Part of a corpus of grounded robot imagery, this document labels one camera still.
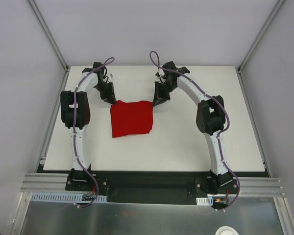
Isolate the white round object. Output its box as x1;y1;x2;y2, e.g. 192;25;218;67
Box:
215;226;238;235

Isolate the aluminium front rail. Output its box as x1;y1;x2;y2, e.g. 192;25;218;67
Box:
21;173;286;197

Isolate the white cable duct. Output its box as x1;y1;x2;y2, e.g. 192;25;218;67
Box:
196;196;213;206
31;192;107;204

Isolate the left aluminium frame post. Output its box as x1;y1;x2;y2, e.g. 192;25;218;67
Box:
26;0;69;71

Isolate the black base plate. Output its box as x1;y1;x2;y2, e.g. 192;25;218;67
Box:
65;169;239;205

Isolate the left white cable duct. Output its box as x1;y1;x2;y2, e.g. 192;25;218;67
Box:
31;192;107;204

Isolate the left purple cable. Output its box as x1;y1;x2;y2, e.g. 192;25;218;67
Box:
26;57;115;217

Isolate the right white cable duct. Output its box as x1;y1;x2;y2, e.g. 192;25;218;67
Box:
196;196;213;206

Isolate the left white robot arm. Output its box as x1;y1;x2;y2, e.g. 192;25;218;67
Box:
60;57;117;184

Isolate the red t-shirt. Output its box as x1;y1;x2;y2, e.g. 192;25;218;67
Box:
110;100;153;138

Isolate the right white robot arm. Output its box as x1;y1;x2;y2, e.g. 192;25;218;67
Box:
152;61;233;194

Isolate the aluminium frame post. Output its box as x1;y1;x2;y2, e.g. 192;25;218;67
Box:
237;0;286;74
26;0;69;71

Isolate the right aluminium frame post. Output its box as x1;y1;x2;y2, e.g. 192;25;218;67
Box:
237;0;286;74

